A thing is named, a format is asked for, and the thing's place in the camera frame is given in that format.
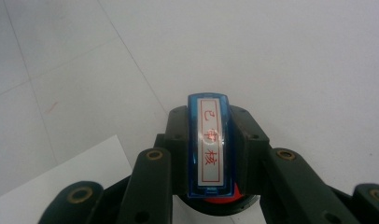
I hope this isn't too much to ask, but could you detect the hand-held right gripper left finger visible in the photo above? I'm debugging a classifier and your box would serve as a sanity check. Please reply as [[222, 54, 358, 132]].
[[117, 105, 191, 224]]

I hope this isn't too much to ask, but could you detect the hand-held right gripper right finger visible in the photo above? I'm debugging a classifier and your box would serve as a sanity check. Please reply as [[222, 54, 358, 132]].
[[229, 105, 363, 224]]

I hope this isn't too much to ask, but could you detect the blue stamp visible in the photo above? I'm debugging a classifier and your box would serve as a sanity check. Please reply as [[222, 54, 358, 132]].
[[186, 91, 237, 200]]

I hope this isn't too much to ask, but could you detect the white paper sheet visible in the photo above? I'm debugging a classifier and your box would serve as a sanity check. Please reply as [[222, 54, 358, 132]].
[[0, 133, 134, 224]]

